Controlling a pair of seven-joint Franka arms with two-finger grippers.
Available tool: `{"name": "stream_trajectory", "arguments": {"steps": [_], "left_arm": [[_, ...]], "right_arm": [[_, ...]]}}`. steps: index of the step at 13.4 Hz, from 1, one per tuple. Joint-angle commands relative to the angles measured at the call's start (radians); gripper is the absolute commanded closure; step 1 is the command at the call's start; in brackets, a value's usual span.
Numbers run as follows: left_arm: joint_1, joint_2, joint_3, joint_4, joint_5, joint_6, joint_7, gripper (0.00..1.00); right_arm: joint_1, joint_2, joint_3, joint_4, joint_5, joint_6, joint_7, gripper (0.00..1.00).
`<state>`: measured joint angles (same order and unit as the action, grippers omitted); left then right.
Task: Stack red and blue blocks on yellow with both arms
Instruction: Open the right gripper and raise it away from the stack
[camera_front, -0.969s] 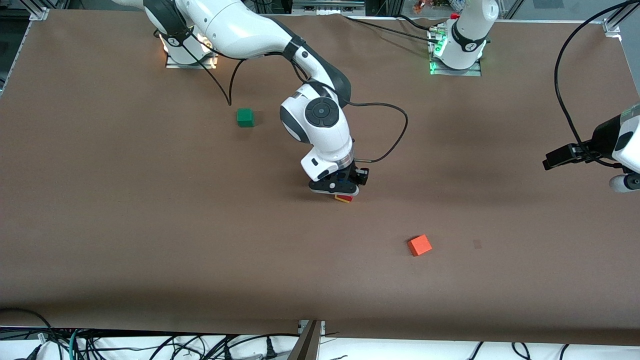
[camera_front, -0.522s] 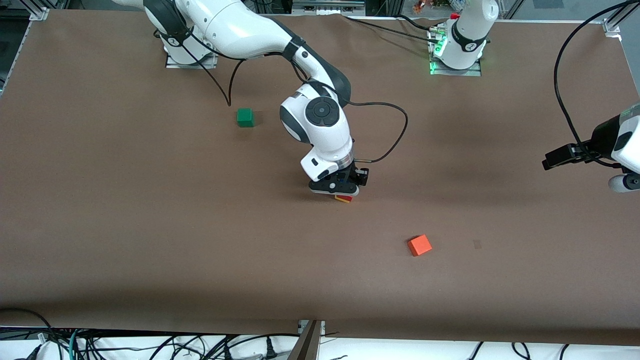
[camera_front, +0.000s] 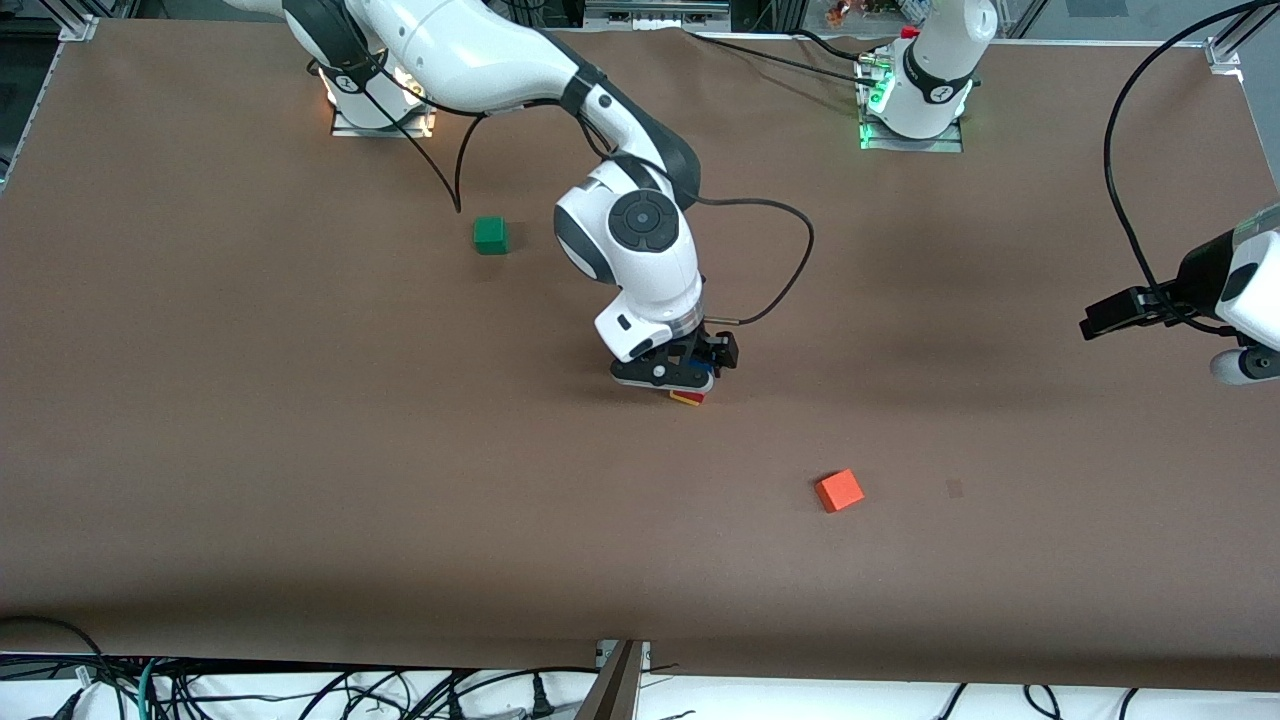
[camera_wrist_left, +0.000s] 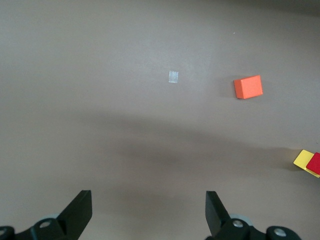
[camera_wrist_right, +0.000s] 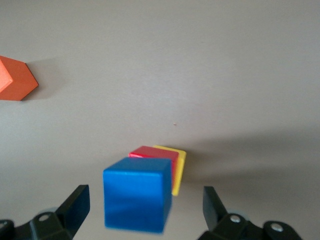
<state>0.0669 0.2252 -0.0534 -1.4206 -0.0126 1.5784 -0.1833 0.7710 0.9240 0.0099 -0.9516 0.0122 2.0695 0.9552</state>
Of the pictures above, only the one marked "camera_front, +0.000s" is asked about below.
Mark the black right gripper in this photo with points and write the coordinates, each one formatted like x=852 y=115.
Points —
x=703 y=349

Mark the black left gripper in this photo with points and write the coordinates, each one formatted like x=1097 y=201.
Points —
x=1194 y=274

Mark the blue cube block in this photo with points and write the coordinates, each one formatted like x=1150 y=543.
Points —
x=703 y=364

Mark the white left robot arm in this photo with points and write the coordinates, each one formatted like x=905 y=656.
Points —
x=940 y=60

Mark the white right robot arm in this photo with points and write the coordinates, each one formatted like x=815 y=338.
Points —
x=470 y=60

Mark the orange cube block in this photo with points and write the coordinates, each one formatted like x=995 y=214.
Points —
x=840 y=492

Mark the brown table cover sheet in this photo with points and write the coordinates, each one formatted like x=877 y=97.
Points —
x=640 y=560

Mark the green cube block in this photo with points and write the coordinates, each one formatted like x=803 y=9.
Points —
x=490 y=235

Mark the aluminium corner profile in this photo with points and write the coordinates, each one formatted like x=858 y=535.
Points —
x=1240 y=35

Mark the black power plug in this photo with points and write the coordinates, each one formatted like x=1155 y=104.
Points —
x=540 y=698

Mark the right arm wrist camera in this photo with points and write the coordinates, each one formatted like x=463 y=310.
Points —
x=640 y=372

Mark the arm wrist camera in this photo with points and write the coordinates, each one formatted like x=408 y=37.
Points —
x=1235 y=368
x=640 y=372

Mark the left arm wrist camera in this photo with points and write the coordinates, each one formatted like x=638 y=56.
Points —
x=1235 y=368

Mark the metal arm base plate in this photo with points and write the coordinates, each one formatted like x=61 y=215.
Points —
x=345 y=128
x=950 y=145

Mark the aluminium frame strut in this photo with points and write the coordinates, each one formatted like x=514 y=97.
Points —
x=615 y=685

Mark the aluminium corner bracket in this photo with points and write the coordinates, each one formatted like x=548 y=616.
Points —
x=78 y=28

